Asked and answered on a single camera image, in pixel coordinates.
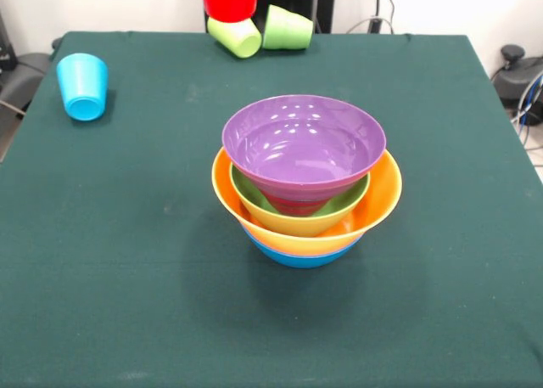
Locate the purple plastic bowl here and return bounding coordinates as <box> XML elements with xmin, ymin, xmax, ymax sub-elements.
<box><xmin>221</xmin><ymin>93</ymin><xmax>388</xmax><ymax>203</ymax></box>

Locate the tangle of cables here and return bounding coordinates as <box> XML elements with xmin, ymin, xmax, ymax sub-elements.
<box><xmin>511</xmin><ymin>76</ymin><xmax>543</xmax><ymax>151</ymax></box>

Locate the green plastic bowl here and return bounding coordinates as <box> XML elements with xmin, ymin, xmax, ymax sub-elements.
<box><xmin>229</xmin><ymin>163</ymin><xmax>372</xmax><ymax>239</ymax></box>

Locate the blue plastic bowl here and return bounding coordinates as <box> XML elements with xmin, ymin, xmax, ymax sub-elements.
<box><xmin>244</xmin><ymin>228</ymin><xmax>366</xmax><ymax>270</ymax></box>

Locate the green plastic cup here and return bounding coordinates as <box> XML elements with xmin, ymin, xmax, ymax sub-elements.
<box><xmin>261</xmin><ymin>4</ymin><xmax>315</xmax><ymax>51</ymax></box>

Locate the blue plastic cup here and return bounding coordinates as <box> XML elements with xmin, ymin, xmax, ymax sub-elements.
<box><xmin>56</xmin><ymin>53</ymin><xmax>109</xmax><ymax>122</ymax></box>

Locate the dark green tablecloth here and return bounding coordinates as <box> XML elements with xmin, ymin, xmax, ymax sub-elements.
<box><xmin>0</xmin><ymin>31</ymin><xmax>543</xmax><ymax>388</ymax></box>

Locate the orange plastic bowl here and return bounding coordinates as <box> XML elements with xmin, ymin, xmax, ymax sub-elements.
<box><xmin>211</xmin><ymin>147</ymin><xmax>404</xmax><ymax>256</ymax></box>

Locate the yellow-green plastic cup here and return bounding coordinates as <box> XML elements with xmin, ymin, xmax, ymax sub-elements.
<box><xmin>206</xmin><ymin>14</ymin><xmax>263</xmax><ymax>59</ymax></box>

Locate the magenta plastic bowl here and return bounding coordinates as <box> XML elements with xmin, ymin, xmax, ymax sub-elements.
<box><xmin>265</xmin><ymin>190</ymin><xmax>333</xmax><ymax>217</ymax></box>

